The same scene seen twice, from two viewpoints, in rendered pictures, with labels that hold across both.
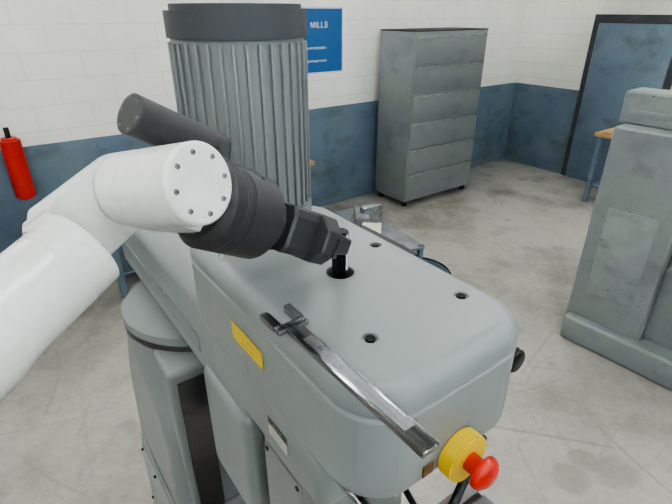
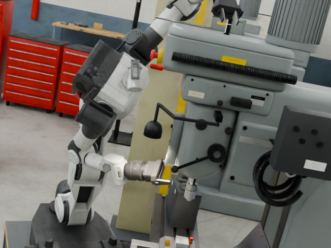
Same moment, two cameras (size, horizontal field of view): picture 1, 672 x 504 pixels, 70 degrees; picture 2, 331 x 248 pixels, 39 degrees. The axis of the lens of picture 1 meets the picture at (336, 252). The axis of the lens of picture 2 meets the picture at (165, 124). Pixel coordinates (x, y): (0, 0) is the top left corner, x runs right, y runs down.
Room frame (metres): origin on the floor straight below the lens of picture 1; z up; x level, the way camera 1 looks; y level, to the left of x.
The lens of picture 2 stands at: (1.43, -1.59, 2.01)
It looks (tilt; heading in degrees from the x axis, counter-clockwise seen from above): 16 degrees down; 124
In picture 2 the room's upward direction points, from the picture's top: 12 degrees clockwise
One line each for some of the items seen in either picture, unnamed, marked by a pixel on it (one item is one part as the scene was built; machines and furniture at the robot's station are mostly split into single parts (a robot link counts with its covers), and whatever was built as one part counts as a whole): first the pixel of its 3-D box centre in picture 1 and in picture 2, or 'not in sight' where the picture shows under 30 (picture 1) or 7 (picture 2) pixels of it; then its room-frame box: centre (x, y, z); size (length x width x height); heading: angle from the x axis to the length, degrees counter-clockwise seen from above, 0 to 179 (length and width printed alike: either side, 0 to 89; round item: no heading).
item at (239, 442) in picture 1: (282, 413); (249, 146); (0.72, 0.11, 1.47); 0.24 x 0.19 x 0.26; 126
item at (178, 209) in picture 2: not in sight; (182, 200); (0.35, 0.31, 1.01); 0.22 x 0.12 x 0.20; 134
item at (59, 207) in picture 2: not in sight; (74, 208); (-0.31, 0.23, 0.68); 0.21 x 0.20 x 0.13; 148
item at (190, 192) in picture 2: not in sight; (190, 191); (0.56, -0.01, 1.23); 0.05 x 0.05 x 0.06
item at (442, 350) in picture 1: (333, 315); (225, 55); (0.57, 0.00, 1.81); 0.47 x 0.26 x 0.16; 36
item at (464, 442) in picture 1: (462, 454); (160, 56); (0.37, -0.14, 1.76); 0.06 x 0.02 x 0.06; 126
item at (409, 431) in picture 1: (338, 367); (185, 22); (0.36, 0.00, 1.89); 0.24 x 0.04 x 0.01; 37
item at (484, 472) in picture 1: (479, 469); (154, 54); (0.35, -0.15, 1.76); 0.04 x 0.03 x 0.04; 126
